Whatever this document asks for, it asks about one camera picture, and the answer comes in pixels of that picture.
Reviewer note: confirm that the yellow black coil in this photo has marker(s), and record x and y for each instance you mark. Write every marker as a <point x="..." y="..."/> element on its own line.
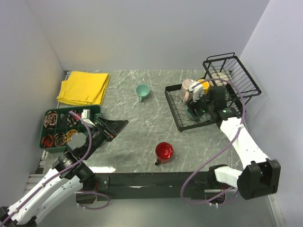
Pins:
<point x="69" y="134"/>

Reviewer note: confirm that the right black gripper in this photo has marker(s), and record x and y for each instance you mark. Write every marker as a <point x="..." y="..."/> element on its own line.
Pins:
<point x="192" y="105"/>

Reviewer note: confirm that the pink mug dark interior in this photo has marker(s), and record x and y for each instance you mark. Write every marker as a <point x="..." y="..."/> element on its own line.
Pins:
<point x="184" y="93"/>

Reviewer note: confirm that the striped coil top left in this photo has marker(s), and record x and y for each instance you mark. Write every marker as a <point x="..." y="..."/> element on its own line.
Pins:
<point x="50" y="120"/>

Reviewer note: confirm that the orange black coil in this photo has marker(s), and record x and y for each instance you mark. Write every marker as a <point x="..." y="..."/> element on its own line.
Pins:
<point x="47" y="141"/>

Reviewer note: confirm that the striped coil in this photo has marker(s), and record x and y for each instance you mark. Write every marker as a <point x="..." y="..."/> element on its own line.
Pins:
<point x="50" y="120"/>
<point x="72" y="120"/>

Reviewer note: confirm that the grey-green glazed mug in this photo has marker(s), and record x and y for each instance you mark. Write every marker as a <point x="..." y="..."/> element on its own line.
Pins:
<point x="190" y="116"/>

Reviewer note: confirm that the black front base bar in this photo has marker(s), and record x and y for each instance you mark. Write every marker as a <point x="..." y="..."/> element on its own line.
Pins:
<point x="141" y="185"/>

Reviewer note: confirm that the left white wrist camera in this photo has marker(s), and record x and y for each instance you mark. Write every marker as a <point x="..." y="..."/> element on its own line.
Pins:
<point x="88" y="117"/>

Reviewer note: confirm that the yellow mug black handle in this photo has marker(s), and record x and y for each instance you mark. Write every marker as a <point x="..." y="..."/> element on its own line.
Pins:
<point x="206" y="85"/>

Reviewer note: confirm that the cream floral mug green interior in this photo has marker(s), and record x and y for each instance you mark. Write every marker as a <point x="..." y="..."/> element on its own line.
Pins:
<point x="220" y="79"/>

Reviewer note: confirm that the striped coil top middle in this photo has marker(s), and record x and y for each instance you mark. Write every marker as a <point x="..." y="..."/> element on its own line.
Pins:
<point x="72" y="120"/>

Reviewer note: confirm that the yellow folded cloth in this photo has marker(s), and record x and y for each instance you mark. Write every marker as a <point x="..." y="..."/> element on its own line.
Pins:
<point x="84" y="88"/>

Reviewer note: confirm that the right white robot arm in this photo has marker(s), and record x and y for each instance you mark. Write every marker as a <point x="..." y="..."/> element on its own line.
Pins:
<point x="260" y="175"/>

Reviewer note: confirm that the brown coil bottom middle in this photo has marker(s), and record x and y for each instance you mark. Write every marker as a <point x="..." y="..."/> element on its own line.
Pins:
<point x="59" y="139"/>

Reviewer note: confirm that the small teal cup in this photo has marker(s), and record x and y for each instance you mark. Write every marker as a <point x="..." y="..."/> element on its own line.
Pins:
<point x="142" y="91"/>

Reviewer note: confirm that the red mug black handle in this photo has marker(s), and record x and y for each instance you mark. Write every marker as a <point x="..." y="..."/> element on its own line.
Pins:
<point x="164" y="153"/>

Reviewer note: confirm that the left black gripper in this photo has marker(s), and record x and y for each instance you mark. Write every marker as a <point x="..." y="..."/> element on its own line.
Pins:
<point x="111" y="128"/>

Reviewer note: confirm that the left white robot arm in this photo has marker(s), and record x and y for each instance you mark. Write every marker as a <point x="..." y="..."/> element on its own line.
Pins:
<point x="68" y="175"/>

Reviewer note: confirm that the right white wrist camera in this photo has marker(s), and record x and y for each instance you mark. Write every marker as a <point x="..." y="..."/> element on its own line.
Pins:
<point x="197" y="90"/>

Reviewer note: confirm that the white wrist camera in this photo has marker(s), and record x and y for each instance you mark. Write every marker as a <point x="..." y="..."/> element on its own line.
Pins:
<point x="88" y="117"/>
<point x="197" y="90"/>

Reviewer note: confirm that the green compartment tray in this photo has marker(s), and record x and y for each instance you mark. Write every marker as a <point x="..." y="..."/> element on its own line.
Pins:
<point x="61" y="125"/>

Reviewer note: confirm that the black wire dish rack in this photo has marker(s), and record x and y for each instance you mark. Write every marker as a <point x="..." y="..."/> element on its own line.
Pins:
<point x="228" y="100"/>

